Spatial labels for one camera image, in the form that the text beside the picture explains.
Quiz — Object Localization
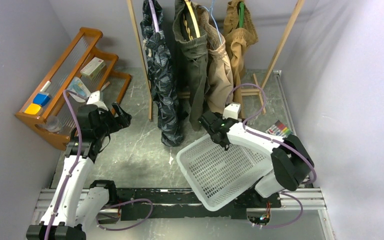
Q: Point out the white plastic laundry basket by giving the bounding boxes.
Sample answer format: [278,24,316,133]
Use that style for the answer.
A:
[176,135,273,212]

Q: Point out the beige shorts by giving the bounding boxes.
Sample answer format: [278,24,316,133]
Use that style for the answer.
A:
[196,4,234,113]

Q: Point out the wooden clothes rack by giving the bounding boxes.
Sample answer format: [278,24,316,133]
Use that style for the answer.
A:
[126,0,305,122]

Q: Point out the blue sponge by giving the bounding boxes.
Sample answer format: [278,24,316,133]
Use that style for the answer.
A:
[32,92,52,107]

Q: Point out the wooden hanger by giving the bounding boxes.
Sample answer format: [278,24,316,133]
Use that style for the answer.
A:
[183,0,201,40]

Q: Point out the dark shark print shorts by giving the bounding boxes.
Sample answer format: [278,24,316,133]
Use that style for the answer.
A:
[140,0,184,147]

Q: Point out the orange wooden shelf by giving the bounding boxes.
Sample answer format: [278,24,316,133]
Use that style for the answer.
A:
[15,27,132,150]

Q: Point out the clear plastic cup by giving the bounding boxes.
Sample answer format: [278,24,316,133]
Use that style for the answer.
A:
[44,115,63,133]

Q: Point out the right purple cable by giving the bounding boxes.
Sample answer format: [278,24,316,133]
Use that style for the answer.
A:
[224,83,317,229]

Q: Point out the lilac plastic hanger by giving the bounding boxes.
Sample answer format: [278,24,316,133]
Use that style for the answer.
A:
[148,0,160,33]

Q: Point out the olive green shorts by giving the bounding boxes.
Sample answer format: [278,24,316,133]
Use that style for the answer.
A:
[172,0,209,131]

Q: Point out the yellow sponge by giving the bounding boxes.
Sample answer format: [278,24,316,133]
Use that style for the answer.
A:
[23,103,43,116]

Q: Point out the green hanger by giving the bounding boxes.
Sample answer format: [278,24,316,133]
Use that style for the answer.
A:
[238,1,245,28]

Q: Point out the blue wire hanger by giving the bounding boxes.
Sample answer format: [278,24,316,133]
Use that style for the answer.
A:
[199,0,223,44]

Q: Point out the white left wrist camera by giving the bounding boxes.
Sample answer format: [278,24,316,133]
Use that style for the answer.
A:
[86,90,109,111]

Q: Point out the white blue packaged item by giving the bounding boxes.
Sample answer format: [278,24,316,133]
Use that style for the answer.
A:
[67,76,91,103]

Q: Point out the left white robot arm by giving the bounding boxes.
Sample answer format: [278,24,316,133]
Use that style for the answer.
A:
[26,102,132,240]

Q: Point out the tan brown shorts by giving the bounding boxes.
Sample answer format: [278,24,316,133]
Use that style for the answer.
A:
[222,0,259,119]

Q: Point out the white tube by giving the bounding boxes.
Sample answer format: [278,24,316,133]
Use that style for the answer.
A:
[40,80,52,93]

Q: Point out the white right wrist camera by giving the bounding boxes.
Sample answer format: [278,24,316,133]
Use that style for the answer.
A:
[222,102,241,120]

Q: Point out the colourful striped card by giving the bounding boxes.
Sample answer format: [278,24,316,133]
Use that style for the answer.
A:
[265,120,293,138]

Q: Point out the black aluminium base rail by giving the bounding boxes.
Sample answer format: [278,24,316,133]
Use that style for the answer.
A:
[31,187,327,223]

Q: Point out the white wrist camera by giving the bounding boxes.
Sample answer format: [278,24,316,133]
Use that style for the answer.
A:
[222,102,241,120]
[86,90,109,111]

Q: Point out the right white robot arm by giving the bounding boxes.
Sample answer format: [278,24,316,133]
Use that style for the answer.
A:
[198,111,318,207]

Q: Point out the white red box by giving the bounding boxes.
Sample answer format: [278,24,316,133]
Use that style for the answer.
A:
[80,57,106,79]

